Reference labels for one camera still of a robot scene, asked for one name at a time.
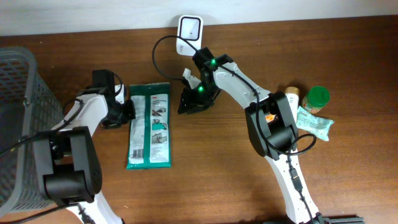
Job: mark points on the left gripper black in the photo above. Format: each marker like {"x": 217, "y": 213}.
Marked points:
{"x": 132, "y": 114}

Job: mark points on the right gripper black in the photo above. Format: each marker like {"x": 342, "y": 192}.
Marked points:
{"x": 189, "y": 101}

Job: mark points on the green 3M gloves packet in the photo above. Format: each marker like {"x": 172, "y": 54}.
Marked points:
{"x": 149, "y": 134}

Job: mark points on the small orange box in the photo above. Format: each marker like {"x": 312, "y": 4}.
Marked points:
{"x": 270, "y": 117}

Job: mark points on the white cream tube gold cap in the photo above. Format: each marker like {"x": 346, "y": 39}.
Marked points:
{"x": 292, "y": 94}

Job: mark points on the green capped bottle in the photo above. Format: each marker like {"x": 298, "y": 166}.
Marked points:
{"x": 316, "y": 99}

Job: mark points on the mint green tissue pack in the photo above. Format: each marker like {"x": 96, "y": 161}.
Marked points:
{"x": 314, "y": 125}

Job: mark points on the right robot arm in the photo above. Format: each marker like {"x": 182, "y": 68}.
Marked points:
{"x": 271, "y": 125}

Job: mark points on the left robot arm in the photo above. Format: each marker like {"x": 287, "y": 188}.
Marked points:
{"x": 67, "y": 166}

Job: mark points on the grey plastic mesh basket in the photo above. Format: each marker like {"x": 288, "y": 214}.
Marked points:
{"x": 28, "y": 106}

